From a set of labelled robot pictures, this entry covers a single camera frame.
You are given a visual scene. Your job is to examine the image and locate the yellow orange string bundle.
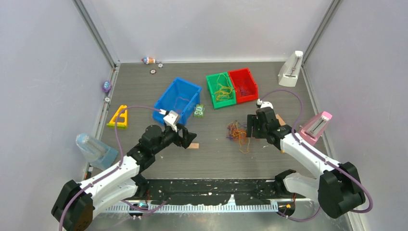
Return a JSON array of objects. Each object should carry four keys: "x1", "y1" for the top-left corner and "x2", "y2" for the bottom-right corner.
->
[{"x1": 213, "y1": 73, "x2": 235, "y2": 103}]

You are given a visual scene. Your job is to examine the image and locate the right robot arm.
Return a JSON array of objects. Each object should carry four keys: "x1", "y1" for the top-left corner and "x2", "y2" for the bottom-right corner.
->
[{"x1": 246, "y1": 106, "x2": 367, "y2": 218}]

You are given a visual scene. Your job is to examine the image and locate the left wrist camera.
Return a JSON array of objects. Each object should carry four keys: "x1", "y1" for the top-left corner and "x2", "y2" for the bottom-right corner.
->
[{"x1": 159, "y1": 109, "x2": 180, "y2": 132}]

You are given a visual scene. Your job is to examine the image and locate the red plastic bin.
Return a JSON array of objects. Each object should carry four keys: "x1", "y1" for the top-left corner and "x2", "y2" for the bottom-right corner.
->
[{"x1": 228, "y1": 68, "x2": 258, "y2": 104}]

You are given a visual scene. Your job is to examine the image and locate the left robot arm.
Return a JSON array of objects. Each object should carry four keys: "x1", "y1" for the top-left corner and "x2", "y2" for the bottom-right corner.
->
[{"x1": 51, "y1": 124, "x2": 197, "y2": 231}]

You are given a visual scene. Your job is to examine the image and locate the blue plastic bin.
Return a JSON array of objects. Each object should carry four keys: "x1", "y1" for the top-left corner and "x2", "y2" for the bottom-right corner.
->
[{"x1": 154, "y1": 77, "x2": 202, "y2": 125}]

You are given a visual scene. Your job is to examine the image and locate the purple round toy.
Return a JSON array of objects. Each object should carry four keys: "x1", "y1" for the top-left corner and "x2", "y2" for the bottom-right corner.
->
[{"x1": 102, "y1": 80, "x2": 112, "y2": 93}]

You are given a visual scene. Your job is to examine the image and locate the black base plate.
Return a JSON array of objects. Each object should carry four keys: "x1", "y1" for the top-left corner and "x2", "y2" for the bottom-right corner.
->
[{"x1": 127, "y1": 179, "x2": 293, "y2": 205}]

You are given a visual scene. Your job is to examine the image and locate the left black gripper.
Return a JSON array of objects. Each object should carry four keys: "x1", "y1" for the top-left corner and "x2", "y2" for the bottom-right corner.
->
[{"x1": 152, "y1": 123, "x2": 196, "y2": 155}]

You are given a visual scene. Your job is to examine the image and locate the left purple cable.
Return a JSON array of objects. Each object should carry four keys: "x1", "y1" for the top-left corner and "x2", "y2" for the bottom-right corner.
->
[{"x1": 58, "y1": 105, "x2": 169, "y2": 231}]

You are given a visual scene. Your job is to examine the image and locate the wooden block centre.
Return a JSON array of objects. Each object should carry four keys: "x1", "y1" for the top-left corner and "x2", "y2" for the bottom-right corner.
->
[{"x1": 188, "y1": 143, "x2": 199, "y2": 149}]

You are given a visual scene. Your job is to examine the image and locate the green owl tile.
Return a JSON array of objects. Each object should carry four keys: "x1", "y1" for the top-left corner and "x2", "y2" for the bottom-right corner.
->
[{"x1": 193, "y1": 104, "x2": 205, "y2": 118}]

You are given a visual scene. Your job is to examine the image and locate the green plastic bin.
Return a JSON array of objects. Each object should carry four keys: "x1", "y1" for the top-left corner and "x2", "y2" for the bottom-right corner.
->
[{"x1": 206, "y1": 72, "x2": 237, "y2": 109}]

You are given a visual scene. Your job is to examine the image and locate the pink metronome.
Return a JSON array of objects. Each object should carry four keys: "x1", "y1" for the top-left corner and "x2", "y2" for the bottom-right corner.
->
[{"x1": 299, "y1": 111, "x2": 332, "y2": 146}]

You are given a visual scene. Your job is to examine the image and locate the yellow triangle toy left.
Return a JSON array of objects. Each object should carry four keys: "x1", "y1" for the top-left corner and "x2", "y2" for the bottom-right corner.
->
[{"x1": 106, "y1": 105, "x2": 128, "y2": 129}]

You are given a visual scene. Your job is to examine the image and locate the small figurine toy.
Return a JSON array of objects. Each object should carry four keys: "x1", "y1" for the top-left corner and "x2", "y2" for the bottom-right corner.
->
[{"x1": 141, "y1": 57, "x2": 156, "y2": 64}]

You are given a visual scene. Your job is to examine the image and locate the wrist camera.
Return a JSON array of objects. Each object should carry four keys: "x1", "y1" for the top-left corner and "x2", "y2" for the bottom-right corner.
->
[
  {"x1": 159, "y1": 109, "x2": 180, "y2": 132},
  {"x1": 256, "y1": 99, "x2": 273, "y2": 109}
]

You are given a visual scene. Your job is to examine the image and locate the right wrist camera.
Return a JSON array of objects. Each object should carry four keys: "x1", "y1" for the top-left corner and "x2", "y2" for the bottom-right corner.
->
[{"x1": 256, "y1": 99, "x2": 273, "y2": 109}]

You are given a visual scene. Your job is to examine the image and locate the wooden block right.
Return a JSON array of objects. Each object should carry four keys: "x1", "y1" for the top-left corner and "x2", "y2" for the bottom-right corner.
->
[{"x1": 276, "y1": 114, "x2": 286, "y2": 126}]

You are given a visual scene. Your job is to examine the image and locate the clear plastic bottle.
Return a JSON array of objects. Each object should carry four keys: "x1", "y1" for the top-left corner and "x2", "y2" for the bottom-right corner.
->
[{"x1": 76, "y1": 133, "x2": 118, "y2": 171}]

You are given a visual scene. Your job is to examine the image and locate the coloured strings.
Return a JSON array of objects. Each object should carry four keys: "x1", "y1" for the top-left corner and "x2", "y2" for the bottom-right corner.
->
[{"x1": 225, "y1": 120, "x2": 253, "y2": 154}]

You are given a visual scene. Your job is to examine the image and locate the purple string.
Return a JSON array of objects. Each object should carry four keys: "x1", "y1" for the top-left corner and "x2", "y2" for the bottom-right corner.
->
[{"x1": 236, "y1": 75, "x2": 254, "y2": 98}]

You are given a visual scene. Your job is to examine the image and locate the white metronome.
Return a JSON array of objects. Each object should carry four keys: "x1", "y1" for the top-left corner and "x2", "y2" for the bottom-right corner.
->
[{"x1": 278, "y1": 51, "x2": 304, "y2": 87}]

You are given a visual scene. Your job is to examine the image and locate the wooden block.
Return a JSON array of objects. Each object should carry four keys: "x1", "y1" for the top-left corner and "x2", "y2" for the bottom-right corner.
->
[
  {"x1": 276, "y1": 114, "x2": 286, "y2": 126},
  {"x1": 188, "y1": 143, "x2": 199, "y2": 149}
]

